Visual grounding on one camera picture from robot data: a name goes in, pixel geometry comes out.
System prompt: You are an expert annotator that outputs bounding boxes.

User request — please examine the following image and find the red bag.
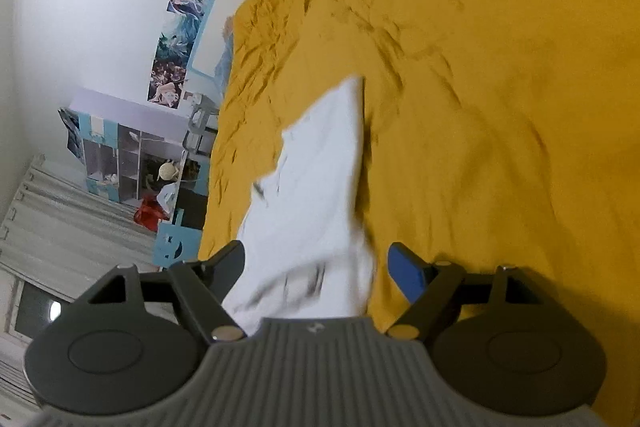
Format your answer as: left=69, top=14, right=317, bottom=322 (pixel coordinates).
left=134, top=194, right=166, bottom=233

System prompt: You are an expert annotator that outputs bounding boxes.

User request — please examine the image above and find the grey chair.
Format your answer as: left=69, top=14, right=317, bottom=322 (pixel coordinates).
left=187, top=93, right=221, bottom=132
left=182, top=127, right=216, bottom=158

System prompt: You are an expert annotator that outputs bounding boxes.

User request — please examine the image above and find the blue pillow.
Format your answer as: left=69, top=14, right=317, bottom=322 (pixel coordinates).
left=215, top=17, right=236, bottom=108

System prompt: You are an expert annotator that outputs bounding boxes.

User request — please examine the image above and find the white plastic bag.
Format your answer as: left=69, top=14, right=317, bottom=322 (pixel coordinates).
left=155, top=182, right=178, bottom=210

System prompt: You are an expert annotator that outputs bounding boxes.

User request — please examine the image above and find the white printed sweatshirt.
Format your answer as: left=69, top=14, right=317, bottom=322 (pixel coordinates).
left=220, top=76, right=378, bottom=338

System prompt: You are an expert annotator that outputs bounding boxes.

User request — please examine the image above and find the grey curtain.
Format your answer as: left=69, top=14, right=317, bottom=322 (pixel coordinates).
left=0, top=154, right=161, bottom=408

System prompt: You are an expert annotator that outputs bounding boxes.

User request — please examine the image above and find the blue chair with face cutout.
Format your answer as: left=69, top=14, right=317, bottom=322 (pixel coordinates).
left=155, top=219, right=203, bottom=270

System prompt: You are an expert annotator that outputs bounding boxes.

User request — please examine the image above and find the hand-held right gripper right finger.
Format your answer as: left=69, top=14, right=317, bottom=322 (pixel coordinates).
left=386, top=243, right=543, bottom=342

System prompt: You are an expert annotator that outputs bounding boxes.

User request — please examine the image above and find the white cubby shelf unit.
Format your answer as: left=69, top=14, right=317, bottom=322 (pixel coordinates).
left=57, top=89, right=201, bottom=208

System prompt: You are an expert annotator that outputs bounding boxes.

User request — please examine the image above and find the anime wall poster strip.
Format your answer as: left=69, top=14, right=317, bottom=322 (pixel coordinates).
left=146, top=0, right=222, bottom=110

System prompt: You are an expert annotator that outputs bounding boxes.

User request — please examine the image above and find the yellow quilted blanket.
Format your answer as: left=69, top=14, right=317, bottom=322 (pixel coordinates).
left=197, top=0, right=640, bottom=358

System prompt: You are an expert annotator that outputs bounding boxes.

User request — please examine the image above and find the small poster on shelf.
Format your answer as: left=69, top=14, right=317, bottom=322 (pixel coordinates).
left=57, top=107, right=83, bottom=165

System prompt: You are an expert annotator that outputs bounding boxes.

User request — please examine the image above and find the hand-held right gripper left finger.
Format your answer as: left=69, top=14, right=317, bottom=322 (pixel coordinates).
left=72, top=241, right=246, bottom=343

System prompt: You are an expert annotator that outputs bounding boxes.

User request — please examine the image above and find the window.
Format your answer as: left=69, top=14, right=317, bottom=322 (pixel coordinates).
left=5, top=277, right=66, bottom=343

